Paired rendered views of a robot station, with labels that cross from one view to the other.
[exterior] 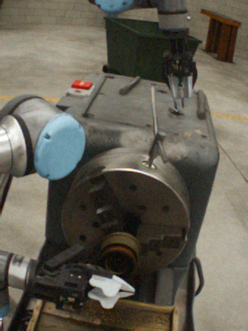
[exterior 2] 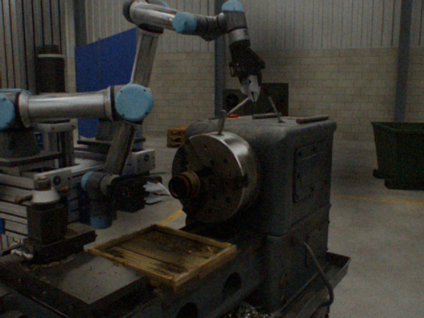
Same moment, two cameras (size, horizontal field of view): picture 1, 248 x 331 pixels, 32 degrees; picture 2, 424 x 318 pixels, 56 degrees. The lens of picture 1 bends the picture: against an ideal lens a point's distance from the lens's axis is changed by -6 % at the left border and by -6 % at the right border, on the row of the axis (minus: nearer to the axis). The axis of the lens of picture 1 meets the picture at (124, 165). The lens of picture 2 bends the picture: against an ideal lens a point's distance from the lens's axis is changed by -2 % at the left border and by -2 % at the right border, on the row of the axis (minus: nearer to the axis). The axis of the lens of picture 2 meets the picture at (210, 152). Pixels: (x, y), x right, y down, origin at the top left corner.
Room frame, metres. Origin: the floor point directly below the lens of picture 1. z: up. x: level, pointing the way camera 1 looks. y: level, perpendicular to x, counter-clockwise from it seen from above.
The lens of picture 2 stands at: (-0.22, -0.81, 1.40)
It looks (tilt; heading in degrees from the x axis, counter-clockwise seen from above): 9 degrees down; 34
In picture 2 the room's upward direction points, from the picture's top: straight up
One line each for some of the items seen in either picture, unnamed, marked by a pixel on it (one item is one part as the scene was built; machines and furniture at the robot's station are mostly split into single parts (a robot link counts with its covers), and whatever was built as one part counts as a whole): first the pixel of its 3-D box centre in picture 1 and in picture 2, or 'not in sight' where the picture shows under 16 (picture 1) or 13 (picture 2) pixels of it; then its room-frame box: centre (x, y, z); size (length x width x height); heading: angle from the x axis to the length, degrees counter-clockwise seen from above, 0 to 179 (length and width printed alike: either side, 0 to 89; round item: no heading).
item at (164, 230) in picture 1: (161, 237); (222, 182); (0.89, -0.12, 1.09); 0.12 x 0.11 x 0.05; 88
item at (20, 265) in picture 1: (23, 272); (114, 185); (0.68, 0.17, 1.08); 0.08 x 0.05 x 0.08; 178
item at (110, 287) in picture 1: (111, 288); (154, 189); (0.67, -0.02, 1.10); 0.09 x 0.06 x 0.03; 88
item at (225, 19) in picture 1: (217, 34); not in sight; (10.04, -1.61, 0.50); 1.61 x 0.44 x 1.00; 14
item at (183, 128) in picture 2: not in sight; (191, 136); (7.61, 5.01, 0.22); 1.25 x 0.86 x 0.44; 17
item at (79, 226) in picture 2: not in sight; (56, 244); (0.38, 0.07, 0.99); 0.20 x 0.10 x 0.05; 178
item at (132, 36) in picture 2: not in sight; (101, 98); (5.24, 5.46, 1.18); 4.12 x 0.80 x 2.35; 65
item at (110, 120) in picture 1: (133, 157); (263, 164); (1.37, -0.02, 1.06); 0.59 x 0.48 x 0.39; 178
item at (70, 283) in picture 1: (59, 284); (128, 189); (0.67, 0.09, 1.08); 0.12 x 0.09 x 0.08; 88
